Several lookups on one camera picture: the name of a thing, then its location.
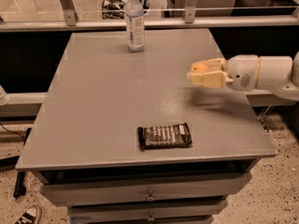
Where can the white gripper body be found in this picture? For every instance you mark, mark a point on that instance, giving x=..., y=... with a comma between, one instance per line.
x=242, y=71

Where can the lower metal drawer knob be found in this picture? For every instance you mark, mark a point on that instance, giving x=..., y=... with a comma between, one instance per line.
x=150, y=218

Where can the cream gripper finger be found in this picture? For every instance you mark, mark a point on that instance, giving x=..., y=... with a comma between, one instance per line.
x=215, y=64
x=213, y=80

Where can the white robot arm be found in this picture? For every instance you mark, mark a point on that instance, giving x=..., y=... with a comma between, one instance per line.
x=276, y=74

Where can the black and white sneaker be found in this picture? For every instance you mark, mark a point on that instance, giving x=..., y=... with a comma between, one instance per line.
x=30, y=216

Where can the metal railing frame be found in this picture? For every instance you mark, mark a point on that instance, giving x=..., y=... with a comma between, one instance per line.
x=87, y=15

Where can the orange fruit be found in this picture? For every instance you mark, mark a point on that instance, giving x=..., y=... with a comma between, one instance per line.
x=199, y=67

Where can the grey drawer cabinet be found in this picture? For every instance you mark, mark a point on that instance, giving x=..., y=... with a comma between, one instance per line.
x=86, y=129

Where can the black pole on floor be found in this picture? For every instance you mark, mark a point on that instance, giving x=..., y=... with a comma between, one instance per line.
x=20, y=189

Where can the black rxbar chocolate wrapper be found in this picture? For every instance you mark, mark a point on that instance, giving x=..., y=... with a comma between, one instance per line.
x=164, y=137

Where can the black white patterned bag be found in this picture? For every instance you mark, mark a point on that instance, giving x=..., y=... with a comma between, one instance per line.
x=112, y=9

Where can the round metal drawer knob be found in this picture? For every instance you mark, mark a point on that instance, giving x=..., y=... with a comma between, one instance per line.
x=150, y=198

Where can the top grey drawer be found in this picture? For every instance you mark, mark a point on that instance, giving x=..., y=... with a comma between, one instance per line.
x=136, y=190

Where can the clear plastic water bottle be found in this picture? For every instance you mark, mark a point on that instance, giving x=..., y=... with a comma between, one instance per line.
x=135, y=29

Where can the grey drawer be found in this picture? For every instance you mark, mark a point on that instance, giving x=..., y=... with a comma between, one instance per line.
x=136, y=190
x=141, y=211

